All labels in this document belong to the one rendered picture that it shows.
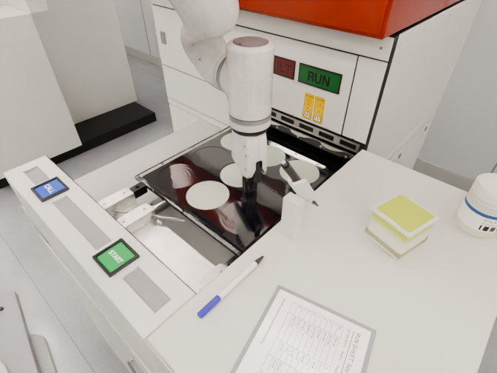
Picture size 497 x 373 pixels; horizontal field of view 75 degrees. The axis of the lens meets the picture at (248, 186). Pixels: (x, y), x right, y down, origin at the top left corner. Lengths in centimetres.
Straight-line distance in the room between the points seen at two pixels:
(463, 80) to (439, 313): 186
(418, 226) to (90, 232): 56
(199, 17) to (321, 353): 47
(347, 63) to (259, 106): 26
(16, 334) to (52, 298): 114
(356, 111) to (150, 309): 60
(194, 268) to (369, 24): 56
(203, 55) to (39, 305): 151
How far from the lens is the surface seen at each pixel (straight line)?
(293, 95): 90
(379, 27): 70
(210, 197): 76
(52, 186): 79
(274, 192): 77
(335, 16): 73
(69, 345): 171
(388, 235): 58
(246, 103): 60
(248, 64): 57
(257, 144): 64
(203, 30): 51
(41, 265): 205
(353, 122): 83
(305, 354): 48
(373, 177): 75
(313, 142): 90
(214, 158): 88
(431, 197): 75
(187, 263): 66
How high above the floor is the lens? 140
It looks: 40 degrees down
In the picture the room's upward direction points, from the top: straight up
